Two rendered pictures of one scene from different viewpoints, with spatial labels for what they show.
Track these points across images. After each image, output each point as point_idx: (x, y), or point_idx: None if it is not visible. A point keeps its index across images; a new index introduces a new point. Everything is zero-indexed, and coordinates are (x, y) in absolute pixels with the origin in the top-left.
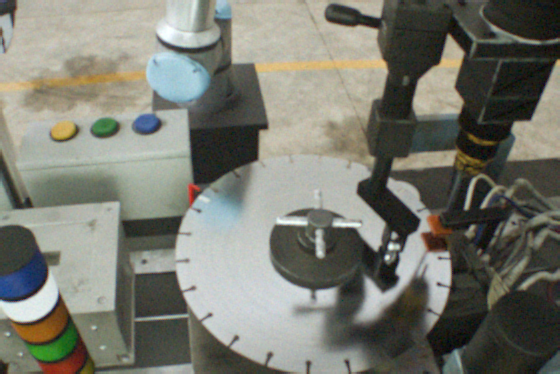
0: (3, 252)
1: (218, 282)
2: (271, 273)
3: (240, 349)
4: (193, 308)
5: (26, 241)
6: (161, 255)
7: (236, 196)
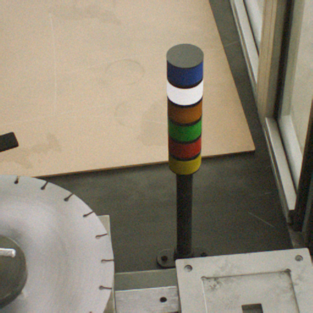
0: (184, 54)
1: (76, 241)
2: (29, 249)
3: (64, 191)
4: (98, 220)
5: (173, 58)
6: None
7: None
